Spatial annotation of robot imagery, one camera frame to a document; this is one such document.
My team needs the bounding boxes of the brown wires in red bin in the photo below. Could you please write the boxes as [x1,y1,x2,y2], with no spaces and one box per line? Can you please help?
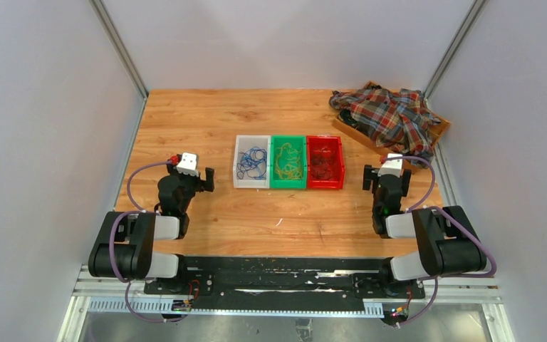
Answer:
[311,148,338,181]

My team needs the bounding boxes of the red plastic bin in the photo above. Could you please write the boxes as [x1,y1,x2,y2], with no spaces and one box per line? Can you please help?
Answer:
[306,135,345,190]

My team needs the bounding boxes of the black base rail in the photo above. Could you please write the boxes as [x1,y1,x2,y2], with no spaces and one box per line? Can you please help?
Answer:
[73,254,425,326]

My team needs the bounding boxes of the green plastic bin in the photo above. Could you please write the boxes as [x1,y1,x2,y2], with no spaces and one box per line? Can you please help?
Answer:
[270,135,308,189]

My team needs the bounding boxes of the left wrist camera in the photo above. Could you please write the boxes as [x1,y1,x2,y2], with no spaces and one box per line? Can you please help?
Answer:
[175,152,200,177]

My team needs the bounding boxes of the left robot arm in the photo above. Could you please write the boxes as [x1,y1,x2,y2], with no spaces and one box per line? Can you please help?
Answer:
[88,165,215,294]

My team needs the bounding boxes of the sorted wires in bin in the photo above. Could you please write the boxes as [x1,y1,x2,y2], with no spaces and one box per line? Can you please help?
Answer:
[236,146,269,181]

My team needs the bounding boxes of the plaid shirt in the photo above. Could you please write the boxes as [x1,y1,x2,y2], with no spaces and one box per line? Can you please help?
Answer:
[328,83,442,170]

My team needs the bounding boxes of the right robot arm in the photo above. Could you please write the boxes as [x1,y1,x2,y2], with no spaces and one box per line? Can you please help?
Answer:
[363,163,496,297]

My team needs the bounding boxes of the wooden tray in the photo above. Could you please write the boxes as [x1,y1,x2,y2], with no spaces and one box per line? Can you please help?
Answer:
[332,81,451,175]

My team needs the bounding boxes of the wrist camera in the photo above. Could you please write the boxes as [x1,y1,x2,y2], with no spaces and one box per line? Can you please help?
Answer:
[175,152,200,177]
[377,153,402,177]

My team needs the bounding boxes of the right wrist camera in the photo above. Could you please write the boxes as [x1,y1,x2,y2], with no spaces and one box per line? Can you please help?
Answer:
[377,153,402,177]

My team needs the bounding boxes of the white plastic bin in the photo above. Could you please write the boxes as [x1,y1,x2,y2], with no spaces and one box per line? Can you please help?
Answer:
[232,135,271,189]

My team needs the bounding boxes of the yellow wires in green bin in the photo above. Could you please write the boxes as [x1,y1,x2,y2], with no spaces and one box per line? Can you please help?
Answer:
[273,142,306,181]

